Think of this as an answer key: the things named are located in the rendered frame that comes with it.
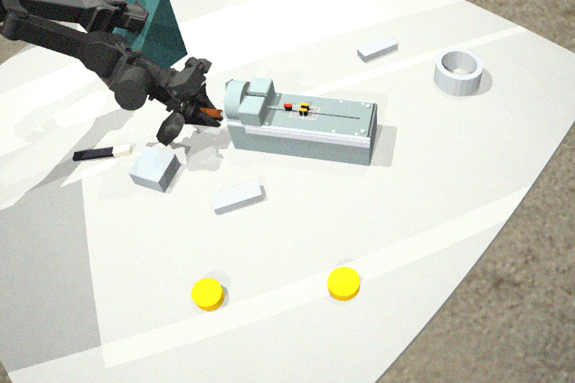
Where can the yellow round disc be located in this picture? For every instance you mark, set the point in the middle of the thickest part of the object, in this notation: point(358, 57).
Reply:
point(343, 283)
point(208, 294)

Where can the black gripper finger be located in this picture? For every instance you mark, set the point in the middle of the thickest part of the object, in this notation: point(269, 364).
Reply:
point(203, 101)
point(198, 117)

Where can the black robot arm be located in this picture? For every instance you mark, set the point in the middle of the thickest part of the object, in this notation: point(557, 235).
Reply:
point(128, 73)

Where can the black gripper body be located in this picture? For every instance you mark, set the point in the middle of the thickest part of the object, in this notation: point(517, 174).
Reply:
point(173, 124)

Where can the grey hollow cylinder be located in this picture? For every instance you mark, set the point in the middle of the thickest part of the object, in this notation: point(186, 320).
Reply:
point(462, 59)

